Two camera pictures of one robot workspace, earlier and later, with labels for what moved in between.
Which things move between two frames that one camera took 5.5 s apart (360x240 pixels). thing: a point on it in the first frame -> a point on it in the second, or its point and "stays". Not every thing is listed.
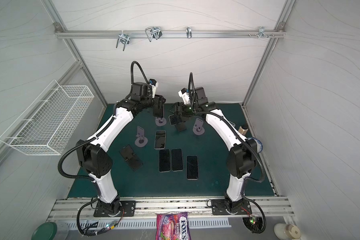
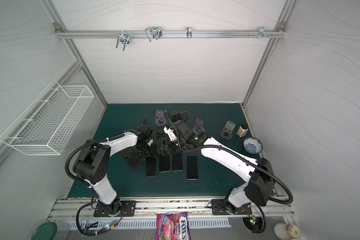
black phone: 192,169 stays
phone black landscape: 164,160 stays
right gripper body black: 178,109 -> 165,144
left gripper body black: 147,102 -> 146,150
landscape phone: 176,159 stays
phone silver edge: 159,142 stays
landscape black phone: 175,119 stays
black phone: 158,106 -> 151,166
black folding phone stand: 133,160 stays
